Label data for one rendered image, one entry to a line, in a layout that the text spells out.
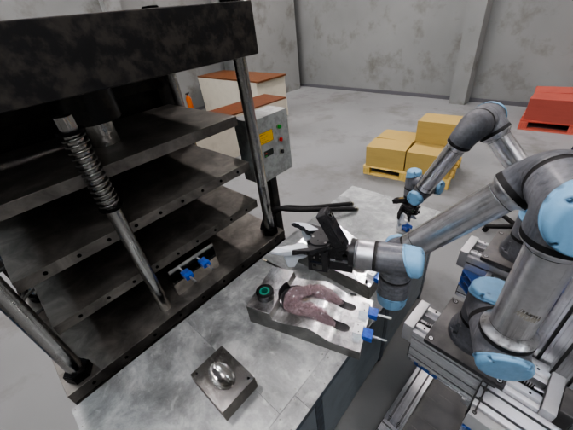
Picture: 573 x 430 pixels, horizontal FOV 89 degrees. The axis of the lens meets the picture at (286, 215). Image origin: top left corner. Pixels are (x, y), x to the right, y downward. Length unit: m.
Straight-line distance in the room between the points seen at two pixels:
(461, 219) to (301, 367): 0.83
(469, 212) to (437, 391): 1.35
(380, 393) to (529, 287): 1.52
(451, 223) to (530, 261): 0.17
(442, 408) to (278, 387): 0.98
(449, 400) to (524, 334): 1.18
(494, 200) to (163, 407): 1.25
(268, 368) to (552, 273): 0.98
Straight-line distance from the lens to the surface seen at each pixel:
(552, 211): 0.62
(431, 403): 1.94
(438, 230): 0.81
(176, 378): 1.40
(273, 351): 1.33
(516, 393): 1.18
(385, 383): 2.17
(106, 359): 1.63
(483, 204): 0.78
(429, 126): 4.14
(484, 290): 0.98
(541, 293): 0.75
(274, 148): 1.87
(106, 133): 1.56
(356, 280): 1.43
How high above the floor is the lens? 1.94
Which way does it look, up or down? 35 degrees down
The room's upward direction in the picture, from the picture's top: 8 degrees counter-clockwise
